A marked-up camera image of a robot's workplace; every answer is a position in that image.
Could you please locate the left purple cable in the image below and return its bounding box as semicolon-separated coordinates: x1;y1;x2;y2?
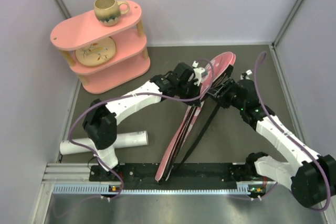
67;58;217;200

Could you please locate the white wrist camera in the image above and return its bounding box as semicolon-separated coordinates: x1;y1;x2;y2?
240;69;253;80
190;61;208;87

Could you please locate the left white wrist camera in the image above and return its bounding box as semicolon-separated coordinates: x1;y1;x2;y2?
190;61;208;87

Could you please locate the beige ceramic mug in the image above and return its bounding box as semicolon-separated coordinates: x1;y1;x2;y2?
94;0;130;26

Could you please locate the white shuttlecock tube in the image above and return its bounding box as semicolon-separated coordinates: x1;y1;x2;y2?
60;131;149;155

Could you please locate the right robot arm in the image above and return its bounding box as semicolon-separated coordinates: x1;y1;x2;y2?
208;78;335;208

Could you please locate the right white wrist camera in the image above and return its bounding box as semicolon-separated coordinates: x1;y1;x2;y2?
240;69;253;80

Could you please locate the pink sport racket bag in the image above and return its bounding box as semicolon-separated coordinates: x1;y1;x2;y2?
155;52;236;183

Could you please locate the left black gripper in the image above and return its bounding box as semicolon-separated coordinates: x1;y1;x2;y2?
175;78;202;106

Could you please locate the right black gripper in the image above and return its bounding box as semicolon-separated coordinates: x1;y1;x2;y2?
206;78;245;110

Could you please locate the cream floral plate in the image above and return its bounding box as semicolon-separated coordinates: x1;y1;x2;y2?
75;37;117;67

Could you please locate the pink three-tier wooden shelf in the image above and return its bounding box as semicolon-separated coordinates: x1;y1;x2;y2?
50;0;151;94

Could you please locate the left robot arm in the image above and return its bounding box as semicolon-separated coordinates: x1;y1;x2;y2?
82;61;207;180

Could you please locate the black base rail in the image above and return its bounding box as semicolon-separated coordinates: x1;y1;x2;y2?
43;162;326;196

